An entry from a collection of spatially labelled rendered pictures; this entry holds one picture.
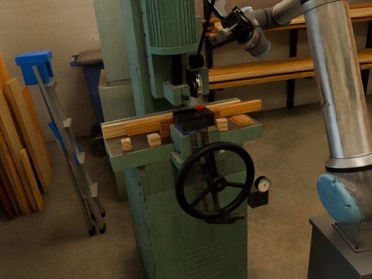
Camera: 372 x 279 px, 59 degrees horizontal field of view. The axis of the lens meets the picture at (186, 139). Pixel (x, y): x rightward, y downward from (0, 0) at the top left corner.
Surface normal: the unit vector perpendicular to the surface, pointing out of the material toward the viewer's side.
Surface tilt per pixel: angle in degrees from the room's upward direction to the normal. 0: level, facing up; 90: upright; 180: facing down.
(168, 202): 90
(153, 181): 90
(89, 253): 0
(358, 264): 0
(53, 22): 90
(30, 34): 90
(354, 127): 72
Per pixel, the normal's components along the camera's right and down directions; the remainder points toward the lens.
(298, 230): -0.07, -0.91
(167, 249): 0.34, 0.36
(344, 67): -0.12, 0.11
